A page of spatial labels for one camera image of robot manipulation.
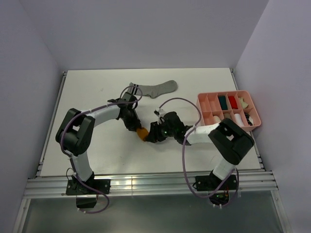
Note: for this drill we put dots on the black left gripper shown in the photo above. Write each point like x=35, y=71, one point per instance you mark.
x=136, y=122

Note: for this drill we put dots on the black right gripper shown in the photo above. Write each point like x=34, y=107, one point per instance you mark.
x=154, y=135

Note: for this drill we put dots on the grey striped sock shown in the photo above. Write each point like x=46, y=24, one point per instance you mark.
x=153, y=91

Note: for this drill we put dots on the mustard yellow striped sock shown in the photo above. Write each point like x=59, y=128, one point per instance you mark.
x=142, y=133

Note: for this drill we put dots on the dark green reindeer sock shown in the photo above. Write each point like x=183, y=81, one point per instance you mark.
x=222, y=101

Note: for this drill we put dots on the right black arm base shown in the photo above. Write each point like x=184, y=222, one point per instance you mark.
x=227, y=191

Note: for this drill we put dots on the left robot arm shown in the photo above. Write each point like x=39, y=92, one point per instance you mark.
x=75, y=132

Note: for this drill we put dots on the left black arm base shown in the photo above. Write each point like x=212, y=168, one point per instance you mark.
x=87, y=193

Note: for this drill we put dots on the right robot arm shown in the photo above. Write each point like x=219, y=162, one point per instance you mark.
x=231, y=141

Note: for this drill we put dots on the cream rolled sock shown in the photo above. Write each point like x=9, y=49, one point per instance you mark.
x=217, y=119

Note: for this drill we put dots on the pink divided organizer tray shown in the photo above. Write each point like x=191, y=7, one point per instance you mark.
x=209, y=106

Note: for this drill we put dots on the red rolled sock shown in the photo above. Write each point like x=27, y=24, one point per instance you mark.
x=233, y=102

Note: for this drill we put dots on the white rolled sock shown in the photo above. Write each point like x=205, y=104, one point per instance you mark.
x=239, y=120

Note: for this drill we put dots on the beige rolled sock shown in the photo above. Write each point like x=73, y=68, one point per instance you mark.
x=243, y=104

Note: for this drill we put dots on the black white striped sock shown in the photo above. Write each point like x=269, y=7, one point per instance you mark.
x=249, y=119

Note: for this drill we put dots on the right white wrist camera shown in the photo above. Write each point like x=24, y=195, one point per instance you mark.
x=160, y=113

